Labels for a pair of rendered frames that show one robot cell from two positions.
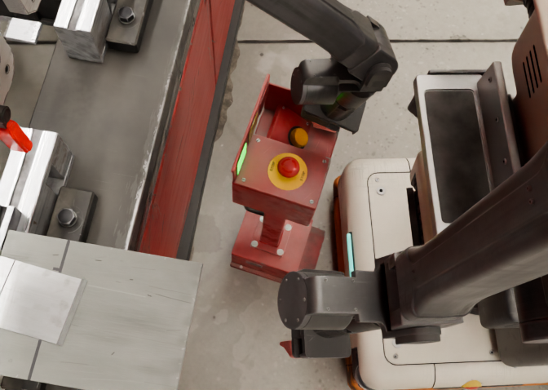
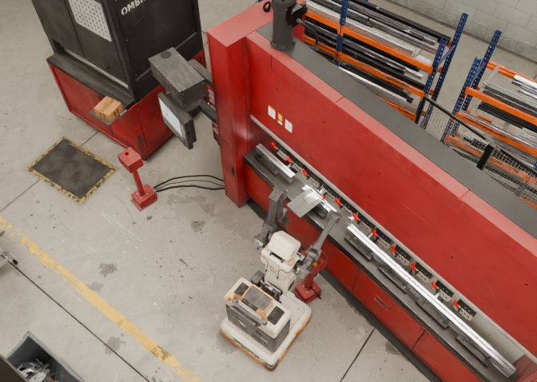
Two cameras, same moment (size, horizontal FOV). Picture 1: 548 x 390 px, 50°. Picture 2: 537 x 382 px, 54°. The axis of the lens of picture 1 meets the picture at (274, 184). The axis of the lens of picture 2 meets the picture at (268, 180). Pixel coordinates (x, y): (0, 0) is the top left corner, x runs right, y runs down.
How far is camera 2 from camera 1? 4.02 m
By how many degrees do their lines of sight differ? 51
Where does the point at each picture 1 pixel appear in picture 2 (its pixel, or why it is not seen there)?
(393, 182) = (298, 312)
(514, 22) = not seen: outside the picture
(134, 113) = (333, 232)
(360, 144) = (318, 336)
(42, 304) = (308, 199)
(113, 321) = (300, 204)
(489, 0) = not seen: outside the picture
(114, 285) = (304, 207)
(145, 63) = (341, 238)
